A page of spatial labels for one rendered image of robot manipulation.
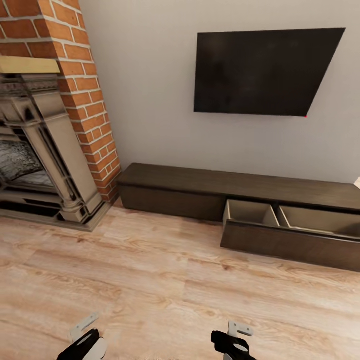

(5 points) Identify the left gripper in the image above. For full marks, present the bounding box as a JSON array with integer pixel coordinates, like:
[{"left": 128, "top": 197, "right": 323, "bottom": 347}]
[{"left": 58, "top": 329, "right": 99, "bottom": 360}]

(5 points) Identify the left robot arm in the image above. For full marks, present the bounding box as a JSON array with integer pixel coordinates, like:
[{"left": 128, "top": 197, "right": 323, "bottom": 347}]
[{"left": 58, "top": 313, "right": 106, "bottom": 360}]

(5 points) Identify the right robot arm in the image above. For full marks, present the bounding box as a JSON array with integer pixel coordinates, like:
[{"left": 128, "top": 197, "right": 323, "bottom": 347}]
[{"left": 211, "top": 319, "right": 257, "bottom": 360}]

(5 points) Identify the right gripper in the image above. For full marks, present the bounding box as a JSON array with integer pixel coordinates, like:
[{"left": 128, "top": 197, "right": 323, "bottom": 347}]
[{"left": 211, "top": 330, "right": 248, "bottom": 354}]

